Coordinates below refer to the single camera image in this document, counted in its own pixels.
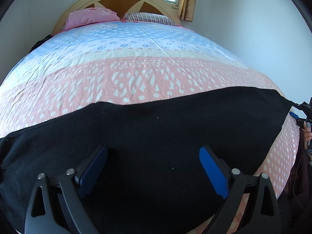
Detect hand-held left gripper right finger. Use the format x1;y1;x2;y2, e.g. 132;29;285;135
199;145;281;234

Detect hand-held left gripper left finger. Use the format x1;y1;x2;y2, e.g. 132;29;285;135
24;145;108;234

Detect black pants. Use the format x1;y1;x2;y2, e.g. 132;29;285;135
0;86;295;234

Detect person's right hand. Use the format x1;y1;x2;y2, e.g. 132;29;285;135
303;124;312;150

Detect person's dark clothing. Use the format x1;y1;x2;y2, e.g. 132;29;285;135
278;139;312;234

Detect pink and blue dotted bedsheet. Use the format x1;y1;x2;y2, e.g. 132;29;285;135
0;21;301;234

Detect dark cloth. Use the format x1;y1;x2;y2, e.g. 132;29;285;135
29;34;53;53

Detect pink pillow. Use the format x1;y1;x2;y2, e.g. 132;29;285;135
65;8;120;30

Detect yellow curtain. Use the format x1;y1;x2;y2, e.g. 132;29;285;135
178;0;199;22

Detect striped pillow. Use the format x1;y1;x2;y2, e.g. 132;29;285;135
125;13;179;27

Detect cream arched wooden headboard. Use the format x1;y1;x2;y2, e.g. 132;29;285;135
51;0;183;36

